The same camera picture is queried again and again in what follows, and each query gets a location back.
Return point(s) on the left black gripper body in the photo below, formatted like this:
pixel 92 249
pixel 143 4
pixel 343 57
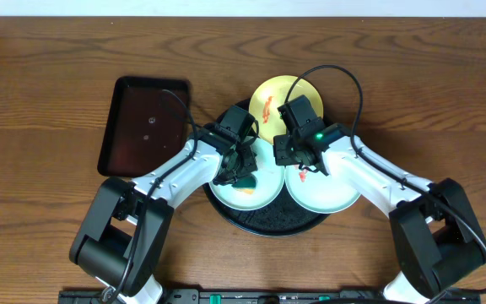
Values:
pixel 240 165

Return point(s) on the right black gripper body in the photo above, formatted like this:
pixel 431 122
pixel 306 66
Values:
pixel 284 149

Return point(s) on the green yellow sponge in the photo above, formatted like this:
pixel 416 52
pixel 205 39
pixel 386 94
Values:
pixel 246 185

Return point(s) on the light blue plate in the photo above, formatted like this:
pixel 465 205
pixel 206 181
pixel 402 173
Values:
pixel 269 177
pixel 319 193

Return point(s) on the yellow plate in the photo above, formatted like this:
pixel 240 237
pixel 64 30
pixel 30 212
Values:
pixel 271 94

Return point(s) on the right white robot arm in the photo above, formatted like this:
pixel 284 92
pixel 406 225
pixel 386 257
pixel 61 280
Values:
pixel 439 243

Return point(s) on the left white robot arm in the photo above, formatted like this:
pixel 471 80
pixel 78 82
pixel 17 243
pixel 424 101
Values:
pixel 122 235

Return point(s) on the round black serving tray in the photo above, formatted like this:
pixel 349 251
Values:
pixel 282 217

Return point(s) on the dark rectangular tray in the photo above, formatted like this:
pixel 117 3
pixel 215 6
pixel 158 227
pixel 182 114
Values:
pixel 146 125

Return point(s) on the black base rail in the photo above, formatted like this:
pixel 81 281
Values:
pixel 191 296

